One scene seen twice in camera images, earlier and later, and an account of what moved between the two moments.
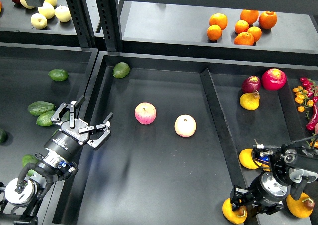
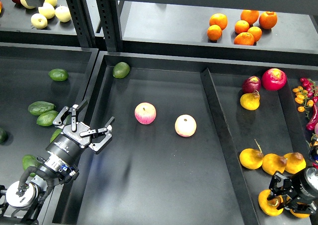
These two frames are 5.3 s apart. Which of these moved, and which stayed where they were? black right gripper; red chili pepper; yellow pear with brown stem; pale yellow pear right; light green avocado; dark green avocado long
Moved: black right gripper; yellow pear with brown stem
Stayed: dark green avocado long; pale yellow pear right; red chili pepper; light green avocado
